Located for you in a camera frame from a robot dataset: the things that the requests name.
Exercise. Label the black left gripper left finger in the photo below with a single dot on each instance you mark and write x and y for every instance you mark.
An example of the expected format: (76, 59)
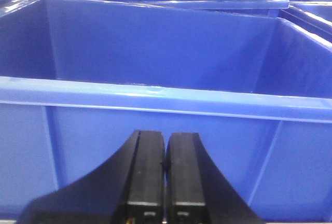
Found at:
(127, 188)

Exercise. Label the large blue plastic bin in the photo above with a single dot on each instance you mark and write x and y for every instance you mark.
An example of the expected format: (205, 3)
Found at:
(79, 76)

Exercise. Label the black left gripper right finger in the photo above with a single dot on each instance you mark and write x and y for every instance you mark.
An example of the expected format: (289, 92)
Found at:
(197, 190)

